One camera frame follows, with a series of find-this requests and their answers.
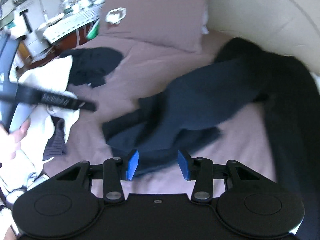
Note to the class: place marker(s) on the beige round headboard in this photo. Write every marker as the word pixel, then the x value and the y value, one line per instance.
pixel 262 12

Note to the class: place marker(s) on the brown pillow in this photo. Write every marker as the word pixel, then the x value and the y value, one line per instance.
pixel 155 12

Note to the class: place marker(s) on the green bag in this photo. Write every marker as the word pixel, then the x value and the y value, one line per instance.
pixel 93 31

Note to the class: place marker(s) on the person's left hand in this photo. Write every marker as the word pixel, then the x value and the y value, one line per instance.
pixel 12 142

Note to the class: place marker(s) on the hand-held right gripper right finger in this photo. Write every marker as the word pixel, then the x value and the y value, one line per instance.
pixel 183 165

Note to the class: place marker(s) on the grey knitted garment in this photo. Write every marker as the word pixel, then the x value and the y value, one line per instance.
pixel 56 142

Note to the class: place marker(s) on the table with white tablecloth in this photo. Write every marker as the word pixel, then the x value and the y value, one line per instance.
pixel 72 22

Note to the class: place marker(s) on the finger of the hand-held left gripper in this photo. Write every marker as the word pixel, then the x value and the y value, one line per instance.
pixel 86 105

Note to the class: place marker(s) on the cream garment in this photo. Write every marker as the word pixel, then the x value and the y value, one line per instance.
pixel 50 77

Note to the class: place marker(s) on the white appliance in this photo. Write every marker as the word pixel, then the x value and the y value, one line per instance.
pixel 36 42

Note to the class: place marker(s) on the small black garment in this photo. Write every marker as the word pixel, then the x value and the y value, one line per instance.
pixel 95 65

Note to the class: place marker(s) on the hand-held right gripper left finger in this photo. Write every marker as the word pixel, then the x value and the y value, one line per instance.
pixel 132 165

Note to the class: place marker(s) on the white patterned cloth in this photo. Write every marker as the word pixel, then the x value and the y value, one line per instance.
pixel 20 175

